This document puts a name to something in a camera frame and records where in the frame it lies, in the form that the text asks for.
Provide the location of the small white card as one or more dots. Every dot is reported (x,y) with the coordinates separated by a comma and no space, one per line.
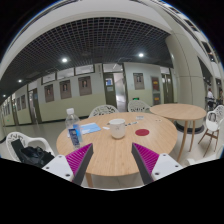
(139,117)

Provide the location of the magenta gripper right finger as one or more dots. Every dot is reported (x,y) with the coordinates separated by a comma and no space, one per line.
(153,166)

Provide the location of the white ceramic mug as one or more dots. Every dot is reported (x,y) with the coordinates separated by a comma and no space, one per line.
(117,128)

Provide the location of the black marker pen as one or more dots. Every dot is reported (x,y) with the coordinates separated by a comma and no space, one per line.
(131,123)

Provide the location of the black bag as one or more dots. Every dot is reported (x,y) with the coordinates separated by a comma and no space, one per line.
(30,155)

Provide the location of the person in white shirt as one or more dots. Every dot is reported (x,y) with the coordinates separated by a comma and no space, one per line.
(210,98)

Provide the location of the white chair wooden legs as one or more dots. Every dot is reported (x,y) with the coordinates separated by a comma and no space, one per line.
(214,120)

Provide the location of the blue paper booklet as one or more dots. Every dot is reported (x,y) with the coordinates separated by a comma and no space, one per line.
(86,129)

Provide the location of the clear plastic water bottle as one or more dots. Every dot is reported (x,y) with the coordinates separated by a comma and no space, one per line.
(72,123)

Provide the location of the round wooden table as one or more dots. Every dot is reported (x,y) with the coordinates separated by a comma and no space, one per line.
(180,112)
(112,157)

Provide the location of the white chair with black bag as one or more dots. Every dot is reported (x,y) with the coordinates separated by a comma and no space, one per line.
(25,141)

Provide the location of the white chair far right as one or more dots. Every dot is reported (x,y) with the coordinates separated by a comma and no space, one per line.
(137,106)

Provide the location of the white chair far left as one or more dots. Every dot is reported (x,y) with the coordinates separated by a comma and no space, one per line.
(103,109)

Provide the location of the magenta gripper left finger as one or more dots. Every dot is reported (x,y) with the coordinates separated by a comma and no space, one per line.
(71,167)

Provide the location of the red round coaster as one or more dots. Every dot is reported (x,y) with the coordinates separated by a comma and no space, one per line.
(142,132)

